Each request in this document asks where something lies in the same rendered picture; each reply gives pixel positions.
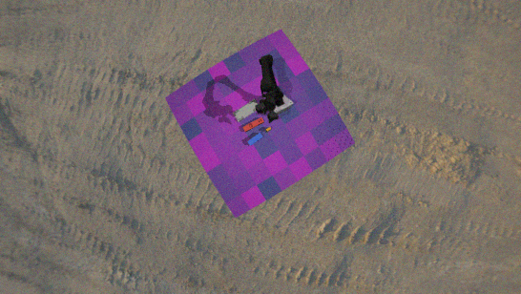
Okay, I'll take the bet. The blue bar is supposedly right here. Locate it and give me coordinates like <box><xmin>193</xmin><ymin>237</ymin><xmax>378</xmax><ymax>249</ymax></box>
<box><xmin>247</xmin><ymin>133</ymin><xmax>263</xmax><ymax>146</ymax></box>

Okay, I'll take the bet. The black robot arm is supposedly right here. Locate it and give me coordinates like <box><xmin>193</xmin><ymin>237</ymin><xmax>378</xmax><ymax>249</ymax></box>
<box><xmin>255</xmin><ymin>54</ymin><xmax>284</xmax><ymax>114</ymax></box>

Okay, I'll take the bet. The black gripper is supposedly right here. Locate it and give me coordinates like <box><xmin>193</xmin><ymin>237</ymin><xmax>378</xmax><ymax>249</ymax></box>
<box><xmin>260</xmin><ymin>99</ymin><xmax>279</xmax><ymax>123</ymax></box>

